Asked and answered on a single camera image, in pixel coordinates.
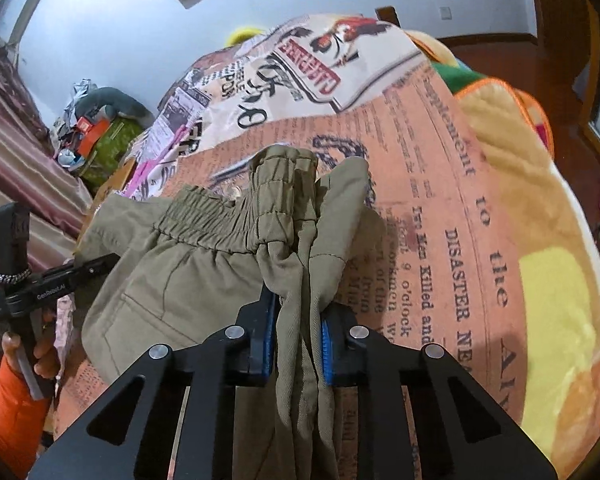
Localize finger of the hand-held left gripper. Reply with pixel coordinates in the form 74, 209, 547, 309
66, 253, 122, 287

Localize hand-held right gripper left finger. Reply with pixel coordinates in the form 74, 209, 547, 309
27, 285, 281, 480

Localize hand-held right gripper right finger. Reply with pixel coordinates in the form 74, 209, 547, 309
320, 305, 561, 480

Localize olive green pants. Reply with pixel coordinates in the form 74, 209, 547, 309
77, 144, 387, 480

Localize person's left forearm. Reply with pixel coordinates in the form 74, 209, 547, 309
0, 352, 52, 477

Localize person's left hand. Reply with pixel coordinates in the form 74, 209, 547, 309
0, 309, 64, 391

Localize striped pink cloth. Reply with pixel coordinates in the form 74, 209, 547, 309
0, 44, 94, 347

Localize brown paper envelope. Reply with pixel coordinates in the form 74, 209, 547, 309
92, 157, 137, 202

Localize green patterned bag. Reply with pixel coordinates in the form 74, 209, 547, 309
80, 117, 147, 187

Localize orange box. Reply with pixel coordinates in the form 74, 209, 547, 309
75, 117, 114, 154

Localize grey plush toy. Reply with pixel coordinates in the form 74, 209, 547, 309
75, 87, 154, 122

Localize newspaper print blanket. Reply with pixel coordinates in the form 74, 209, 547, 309
55, 12, 531, 480

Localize yellow orange fleece blanket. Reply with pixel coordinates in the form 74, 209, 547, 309
405, 25, 600, 479

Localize yellow plush toy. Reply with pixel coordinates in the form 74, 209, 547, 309
227, 25, 267, 46

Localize wooden door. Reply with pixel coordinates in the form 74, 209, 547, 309
527, 0, 600, 127

